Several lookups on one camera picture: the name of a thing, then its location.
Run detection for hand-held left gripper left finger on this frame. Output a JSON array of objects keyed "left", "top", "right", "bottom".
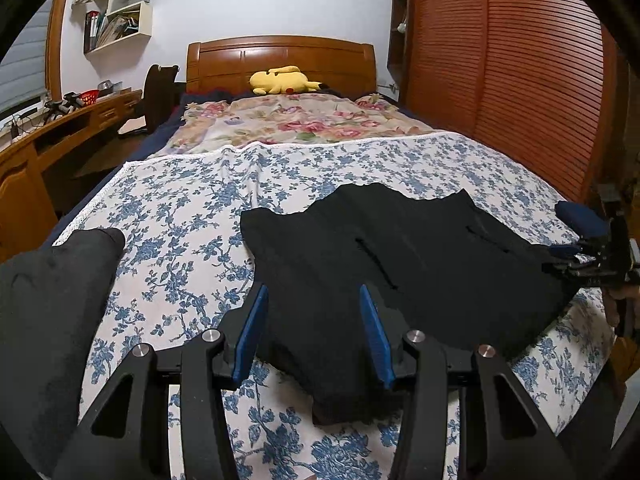
[{"left": 52, "top": 284, "right": 269, "bottom": 480}]

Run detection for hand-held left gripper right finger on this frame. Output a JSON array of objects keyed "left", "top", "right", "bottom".
[{"left": 360, "top": 284, "right": 571, "bottom": 480}]

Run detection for black garment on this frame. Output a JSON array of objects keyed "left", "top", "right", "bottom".
[{"left": 240, "top": 183, "right": 576, "bottom": 426}]

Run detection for person's right hand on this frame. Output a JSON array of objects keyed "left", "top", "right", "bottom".
[{"left": 602, "top": 285, "right": 640, "bottom": 331}]

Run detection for blue floral bed sheet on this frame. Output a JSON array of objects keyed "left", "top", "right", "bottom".
[{"left": 52, "top": 132, "right": 616, "bottom": 480}]

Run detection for wooden louvered wardrobe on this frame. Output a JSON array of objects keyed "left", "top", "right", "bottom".
[{"left": 387, "top": 0, "right": 631, "bottom": 206}]

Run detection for dark grey cloth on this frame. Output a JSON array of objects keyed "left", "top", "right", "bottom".
[{"left": 0, "top": 227, "right": 126, "bottom": 476}]

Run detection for pink floral blanket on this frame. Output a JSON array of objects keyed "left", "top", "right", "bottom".
[{"left": 160, "top": 92, "right": 441, "bottom": 156}]

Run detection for dark desk chair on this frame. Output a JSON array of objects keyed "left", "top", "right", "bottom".
[{"left": 117, "top": 64, "right": 180, "bottom": 138}]

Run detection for yellow plush toy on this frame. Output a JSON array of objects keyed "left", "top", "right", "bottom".
[{"left": 249, "top": 65, "right": 322, "bottom": 97}]

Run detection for wooden desk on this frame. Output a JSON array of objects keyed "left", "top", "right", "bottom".
[{"left": 0, "top": 90, "right": 143, "bottom": 261}]

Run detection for wooden bed headboard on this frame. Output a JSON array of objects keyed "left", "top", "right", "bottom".
[{"left": 186, "top": 35, "right": 377, "bottom": 98}]

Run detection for grey window blind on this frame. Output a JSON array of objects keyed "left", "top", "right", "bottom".
[{"left": 0, "top": 0, "right": 53, "bottom": 116}]

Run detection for white wall shelf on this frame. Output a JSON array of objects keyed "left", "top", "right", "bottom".
[{"left": 72, "top": 0, "right": 160, "bottom": 55}]

